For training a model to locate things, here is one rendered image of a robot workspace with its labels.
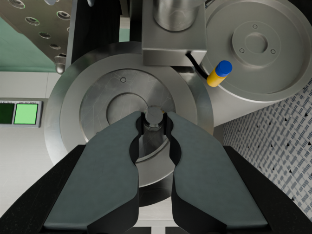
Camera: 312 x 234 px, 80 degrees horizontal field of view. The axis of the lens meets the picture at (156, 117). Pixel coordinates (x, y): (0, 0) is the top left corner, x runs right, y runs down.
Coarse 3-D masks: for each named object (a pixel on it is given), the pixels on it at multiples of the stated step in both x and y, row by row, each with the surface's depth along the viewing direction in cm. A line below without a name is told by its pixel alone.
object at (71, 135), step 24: (96, 72) 16; (168, 72) 16; (72, 96) 16; (192, 96) 16; (72, 120) 15; (192, 120) 16; (72, 144) 15; (168, 144) 15; (144, 168) 15; (168, 168) 15
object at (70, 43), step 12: (72, 0) 19; (84, 0) 21; (96, 0) 26; (72, 12) 19; (84, 12) 21; (96, 12) 26; (108, 12) 33; (72, 24) 19; (84, 24) 21; (96, 24) 26; (108, 24) 33; (72, 36) 18; (84, 36) 21; (96, 36) 26; (108, 36) 33; (72, 48) 18; (84, 48) 21; (72, 60) 18
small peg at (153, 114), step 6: (150, 108) 12; (156, 108) 12; (144, 114) 12; (150, 114) 12; (156, 114) 12; (162, 114) 12; (144, 120) 12; (150, 120) 12; (156, 120) 12; (162, 120) 12; (150, 126) 12; (156, 126) 12
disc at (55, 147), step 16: (96, 48) 18; (112, 48) 18; (128, 48) 18; (80, 64) 17; (64, 80) 17; (192, 80) 17; (64, 96) 16; (208, 96) 17; (48, 112) 16; (208, 112) 17; (48, 128) 16; (208, 128) 16; (48, 144) 16; (144, 160) 16; (144, 192) 15; (160, 192) 15
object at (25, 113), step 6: (18, 108) 48; (24, 108) 48; (30, 108) 48; (36, 108) 48; (18, 114) 48; (24, 114) 48; (30, 114) 48; (18, 120) 48; (24, 120) 48; (30, 120) 48
